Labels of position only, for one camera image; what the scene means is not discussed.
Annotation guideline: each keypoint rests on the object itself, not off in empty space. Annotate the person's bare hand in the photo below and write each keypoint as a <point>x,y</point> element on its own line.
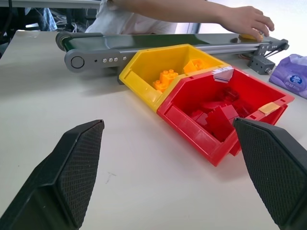
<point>247,20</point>

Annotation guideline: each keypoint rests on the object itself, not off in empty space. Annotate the red plastic bin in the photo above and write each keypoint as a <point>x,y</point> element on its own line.
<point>216,119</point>

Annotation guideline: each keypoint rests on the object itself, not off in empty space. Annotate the red building brick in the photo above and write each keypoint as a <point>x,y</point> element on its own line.
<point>230,94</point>
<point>221,119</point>

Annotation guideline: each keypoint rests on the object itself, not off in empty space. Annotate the purple tissue pack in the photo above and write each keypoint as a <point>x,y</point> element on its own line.
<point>291,75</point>

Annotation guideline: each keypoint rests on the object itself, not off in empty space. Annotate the yellow building brick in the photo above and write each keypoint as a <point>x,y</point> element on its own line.
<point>194,65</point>
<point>165,80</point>

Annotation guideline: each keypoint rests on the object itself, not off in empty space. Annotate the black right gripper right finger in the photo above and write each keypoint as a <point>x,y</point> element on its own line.
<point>275,172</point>

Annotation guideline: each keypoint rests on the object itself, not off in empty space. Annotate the yellow toy block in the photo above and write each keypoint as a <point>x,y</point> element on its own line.
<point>250,36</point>

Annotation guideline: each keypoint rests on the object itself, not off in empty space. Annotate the grey conveyor belt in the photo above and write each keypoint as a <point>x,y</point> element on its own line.
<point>144,45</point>

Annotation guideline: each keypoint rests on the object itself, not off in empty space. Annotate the yellow plastic bin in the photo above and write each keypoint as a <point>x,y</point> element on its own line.
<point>153,67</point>

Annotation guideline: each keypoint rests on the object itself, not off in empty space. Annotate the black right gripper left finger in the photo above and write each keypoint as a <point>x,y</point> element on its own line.
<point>60,177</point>

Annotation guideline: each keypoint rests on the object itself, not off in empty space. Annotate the person in white shirt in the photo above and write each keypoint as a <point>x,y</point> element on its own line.
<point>124,20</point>

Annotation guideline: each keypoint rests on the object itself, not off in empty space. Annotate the beige tape piece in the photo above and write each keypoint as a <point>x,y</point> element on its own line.
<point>269,108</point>

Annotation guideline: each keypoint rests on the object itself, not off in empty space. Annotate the grey perforated metal mounting block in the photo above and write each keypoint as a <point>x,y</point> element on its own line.
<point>260,64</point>

